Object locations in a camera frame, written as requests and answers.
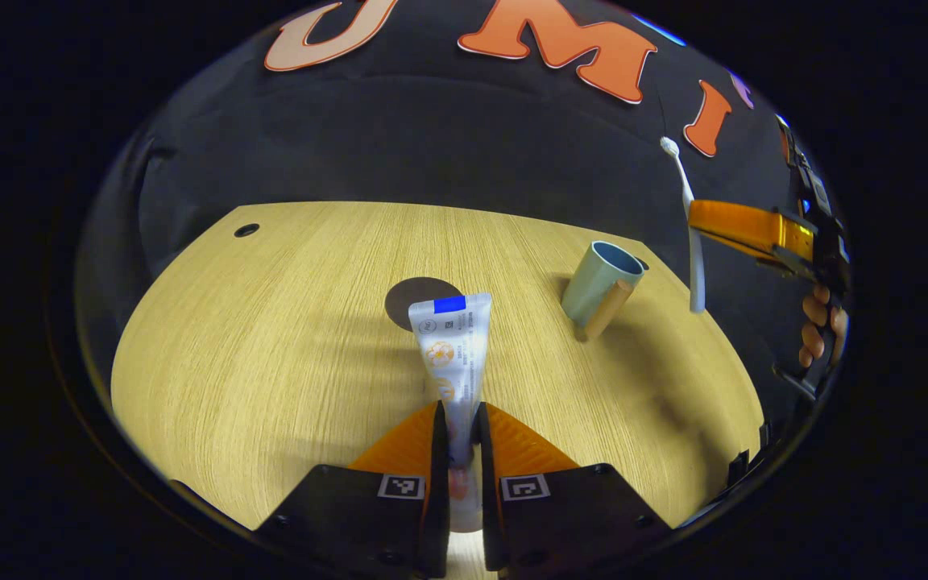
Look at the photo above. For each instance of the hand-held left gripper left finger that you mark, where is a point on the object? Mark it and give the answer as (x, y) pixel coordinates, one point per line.
(438, 515)

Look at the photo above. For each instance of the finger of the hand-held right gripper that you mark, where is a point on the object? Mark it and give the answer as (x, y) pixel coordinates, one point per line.
(746, 225)

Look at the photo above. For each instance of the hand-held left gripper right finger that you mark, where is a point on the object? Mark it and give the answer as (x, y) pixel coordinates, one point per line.
(490, 515)

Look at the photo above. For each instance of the white toothbrush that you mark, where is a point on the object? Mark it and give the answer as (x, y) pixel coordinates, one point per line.
(696, 274)

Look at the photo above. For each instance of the light blue cup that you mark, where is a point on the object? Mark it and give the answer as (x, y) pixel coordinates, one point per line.
(597, 282)

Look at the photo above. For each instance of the white toothpaste tube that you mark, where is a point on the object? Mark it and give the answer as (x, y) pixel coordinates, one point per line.
(456, 354)

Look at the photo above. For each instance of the dark round coaster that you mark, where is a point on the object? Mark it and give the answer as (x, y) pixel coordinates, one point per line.
(412, 294)

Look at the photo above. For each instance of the black backdrop cloth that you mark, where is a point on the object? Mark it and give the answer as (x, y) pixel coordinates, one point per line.
(432, 137)

